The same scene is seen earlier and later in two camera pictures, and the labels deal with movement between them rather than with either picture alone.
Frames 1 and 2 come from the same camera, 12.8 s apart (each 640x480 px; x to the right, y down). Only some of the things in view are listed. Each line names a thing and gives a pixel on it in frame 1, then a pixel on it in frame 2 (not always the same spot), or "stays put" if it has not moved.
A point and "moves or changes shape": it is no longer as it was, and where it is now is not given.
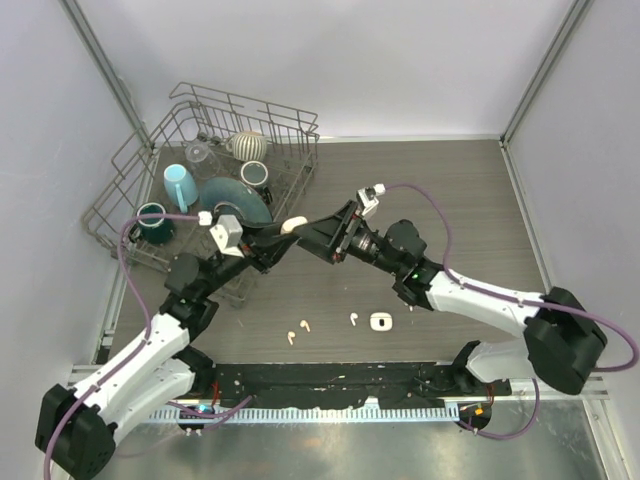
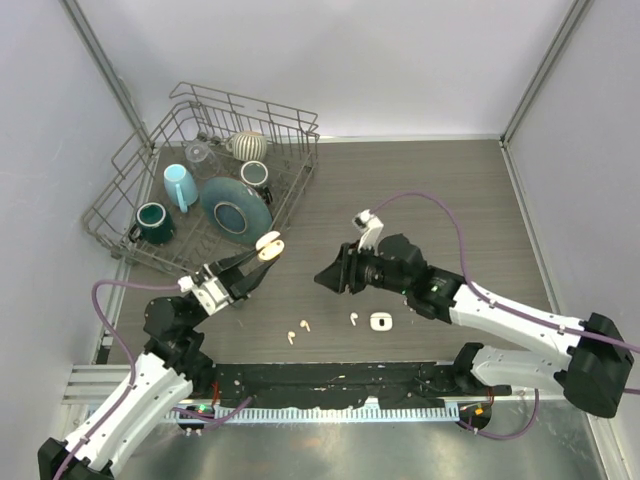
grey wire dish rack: [190, 195] stays put
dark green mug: [151, 231] stays put
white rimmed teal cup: [254, 173] stays put
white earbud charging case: [381, 321] stays put
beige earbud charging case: [289, 224] moves or changes shape
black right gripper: [330, 238] to [344, 271]
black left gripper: [263, 246] to [229, 272]
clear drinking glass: [203, 162] stays put
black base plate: [298, 385] stays put
